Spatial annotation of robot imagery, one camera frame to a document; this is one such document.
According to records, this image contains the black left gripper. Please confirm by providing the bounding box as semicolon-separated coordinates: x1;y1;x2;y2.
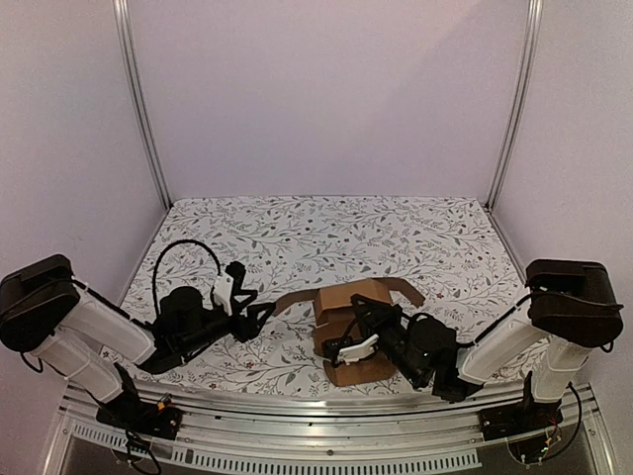
179;290;275;356

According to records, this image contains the brown cardboard box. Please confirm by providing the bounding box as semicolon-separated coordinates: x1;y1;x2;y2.
274;277;425;388

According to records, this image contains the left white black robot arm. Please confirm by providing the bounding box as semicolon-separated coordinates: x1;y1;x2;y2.
1;254;276;429

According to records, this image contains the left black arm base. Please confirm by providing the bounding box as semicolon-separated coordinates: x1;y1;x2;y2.
96;363;183;440

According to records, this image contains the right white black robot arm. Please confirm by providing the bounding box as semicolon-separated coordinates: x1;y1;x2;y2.
351;259;624;431

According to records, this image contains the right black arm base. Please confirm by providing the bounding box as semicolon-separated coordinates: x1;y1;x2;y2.
478;371;563;441

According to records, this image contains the floral patterned table mat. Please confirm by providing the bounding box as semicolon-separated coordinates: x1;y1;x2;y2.
120;196;523;399

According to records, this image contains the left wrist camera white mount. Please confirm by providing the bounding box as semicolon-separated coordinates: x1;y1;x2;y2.
212;272;234;316

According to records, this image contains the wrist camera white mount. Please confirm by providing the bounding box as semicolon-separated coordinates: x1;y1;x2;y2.
212;272;234;316
321;334;379;367

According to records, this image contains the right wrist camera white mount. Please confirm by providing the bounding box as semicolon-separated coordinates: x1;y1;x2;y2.
321;334;379;367

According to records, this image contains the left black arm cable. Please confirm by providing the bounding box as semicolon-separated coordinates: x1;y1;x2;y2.
152;240;224;318

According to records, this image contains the aluminium front rail frame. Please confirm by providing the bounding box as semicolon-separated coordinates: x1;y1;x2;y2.
43;383;618;474

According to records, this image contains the left aluminium frame post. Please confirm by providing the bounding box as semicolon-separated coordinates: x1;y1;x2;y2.
113;0;173;211

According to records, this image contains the aluminium frame post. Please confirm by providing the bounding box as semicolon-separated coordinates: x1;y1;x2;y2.
113;0;173;211
485;0;543;214

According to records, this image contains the right aluminium frame post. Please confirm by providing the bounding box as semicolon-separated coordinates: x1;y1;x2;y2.
485;0;543;214

